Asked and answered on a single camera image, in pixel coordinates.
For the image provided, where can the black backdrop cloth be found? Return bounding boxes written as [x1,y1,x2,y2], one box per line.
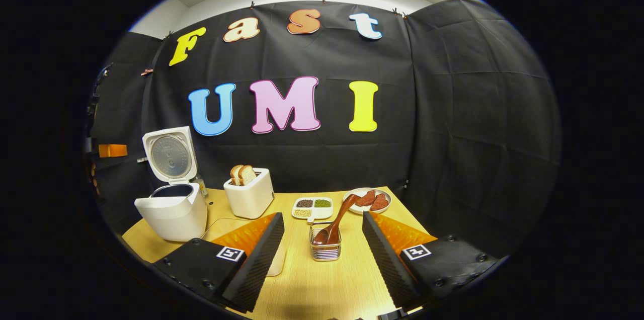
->
[83,0,561,260]

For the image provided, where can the brown wooden spoon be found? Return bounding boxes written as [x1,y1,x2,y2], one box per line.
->
[312,193,362,246]

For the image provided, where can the white rice cooker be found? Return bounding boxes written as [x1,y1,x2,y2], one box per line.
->
[134,126,208,243]

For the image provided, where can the clear plastic rice box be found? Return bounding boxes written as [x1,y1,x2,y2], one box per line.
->
[201,217,286,277]

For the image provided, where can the white divided bean dish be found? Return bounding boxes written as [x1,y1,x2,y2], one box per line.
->
[292,197,334,223]

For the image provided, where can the white toaster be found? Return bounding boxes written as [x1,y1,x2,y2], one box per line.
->
[223,168,275,219]

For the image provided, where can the wire chopstick holder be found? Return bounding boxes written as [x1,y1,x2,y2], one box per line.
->
[309,222,342,262]

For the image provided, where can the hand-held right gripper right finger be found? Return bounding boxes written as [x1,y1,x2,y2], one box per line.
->
[361,210,499,310]

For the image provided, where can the clear glass bottle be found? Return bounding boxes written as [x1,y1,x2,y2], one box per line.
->
[191,175,209,198]

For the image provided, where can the white round plate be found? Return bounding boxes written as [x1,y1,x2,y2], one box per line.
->
[343,187,392,215]

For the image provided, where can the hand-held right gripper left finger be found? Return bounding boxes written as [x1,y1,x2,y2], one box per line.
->
[152,212,285,313]

